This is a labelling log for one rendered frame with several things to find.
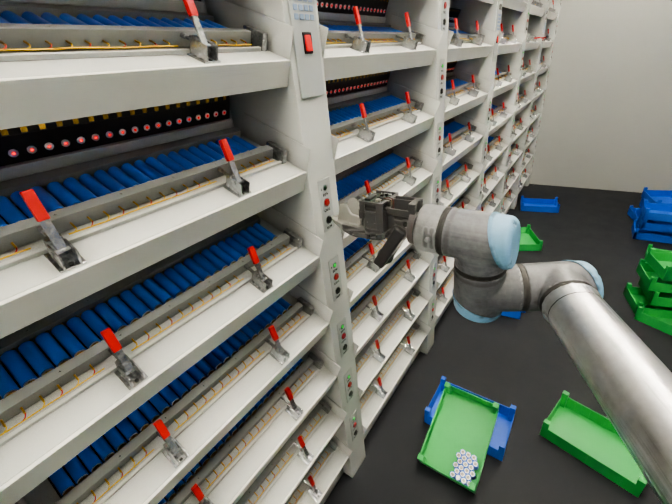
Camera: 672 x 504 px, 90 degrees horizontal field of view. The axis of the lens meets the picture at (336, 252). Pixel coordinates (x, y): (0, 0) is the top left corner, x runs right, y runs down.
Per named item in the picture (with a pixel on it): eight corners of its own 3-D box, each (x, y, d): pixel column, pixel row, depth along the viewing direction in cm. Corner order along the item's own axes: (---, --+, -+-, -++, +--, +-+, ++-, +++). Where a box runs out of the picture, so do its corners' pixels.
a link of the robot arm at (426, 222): (450, 241, 67) (432, 264, 61) (427, 237, 70) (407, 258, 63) (453, 199, 63) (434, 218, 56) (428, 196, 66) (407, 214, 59)
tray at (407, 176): (428, 183, 129) (443, 150, 120) (338, 252, 88) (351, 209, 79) (384, 161, 136) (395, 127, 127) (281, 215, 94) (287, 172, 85)
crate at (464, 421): (475, 494, 114) (474, 491, 109) (419, 462, 126) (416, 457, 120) (499, 410, 128) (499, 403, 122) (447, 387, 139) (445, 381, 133)
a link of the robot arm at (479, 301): (519, 326, 63) (529, 276, 56) (455, 327, 65) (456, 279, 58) (506, 292, 70) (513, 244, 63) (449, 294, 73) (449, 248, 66)
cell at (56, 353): (51, 337, 51) (74, 363, 49) (37, 344, 50) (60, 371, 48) (47, 330, 50) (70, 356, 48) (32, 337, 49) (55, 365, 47)
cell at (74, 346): (66, 329, 53) (89, 354, 51) (53, 336, 52) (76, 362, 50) (62, 322, 52) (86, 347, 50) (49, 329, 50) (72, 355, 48)
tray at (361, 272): (427, 230, 139) (440, 202, 130) (345, 313, 97) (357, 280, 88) (386, 207, 145) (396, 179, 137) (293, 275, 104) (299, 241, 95)
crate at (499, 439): (513, 418, 136) (516, 406, 133) (501, 462, 123) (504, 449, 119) (441, 387, 153) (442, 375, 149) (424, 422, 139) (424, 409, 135)
